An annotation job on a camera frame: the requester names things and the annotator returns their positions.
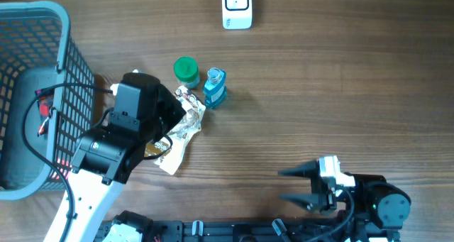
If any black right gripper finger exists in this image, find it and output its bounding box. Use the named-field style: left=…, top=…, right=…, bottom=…
left=280, top=194, right=318, bottom=211
left=278, top=160, right=319, bottom=179

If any dried mushroom snack bag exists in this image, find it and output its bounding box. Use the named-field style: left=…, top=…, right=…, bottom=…
left=144, top=86, right=206, bottom=175

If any green lid jar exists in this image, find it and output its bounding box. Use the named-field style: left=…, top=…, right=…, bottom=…
left=173, top=56, right=200, bottom=89

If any black red packaged item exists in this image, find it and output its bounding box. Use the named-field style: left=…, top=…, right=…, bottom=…
left=35, top=88, right=55, bottom=137

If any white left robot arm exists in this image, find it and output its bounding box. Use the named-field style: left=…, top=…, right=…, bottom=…
left=45, top=72, right=186, bottom=241

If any white barcode scanner box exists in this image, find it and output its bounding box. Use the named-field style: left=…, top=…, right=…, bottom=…
left=221, top=0, right=253, bottom=30

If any blue mouthwash bottle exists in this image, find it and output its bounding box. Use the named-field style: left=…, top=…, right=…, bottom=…
left=203, top=67, right=226, bottom=109

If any grey plastic basket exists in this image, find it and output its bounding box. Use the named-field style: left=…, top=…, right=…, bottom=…
left=1, top=1, right=95, bottom=201

